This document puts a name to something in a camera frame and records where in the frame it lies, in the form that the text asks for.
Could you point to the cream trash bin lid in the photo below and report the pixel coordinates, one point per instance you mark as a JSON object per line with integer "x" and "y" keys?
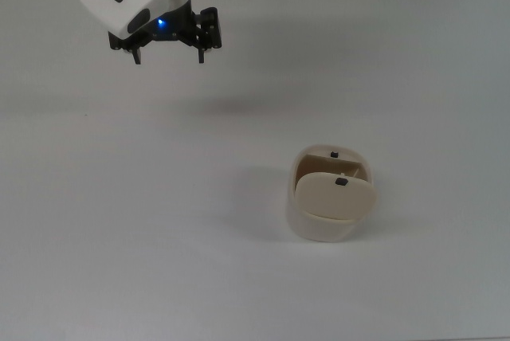
{"x": 334, "y": 199}

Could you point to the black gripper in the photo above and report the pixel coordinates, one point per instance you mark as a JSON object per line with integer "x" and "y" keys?
{"x": 171, "y": 24}

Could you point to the small white trash bin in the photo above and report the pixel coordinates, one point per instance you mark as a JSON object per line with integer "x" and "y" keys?
{"x": 318, "y": 229}

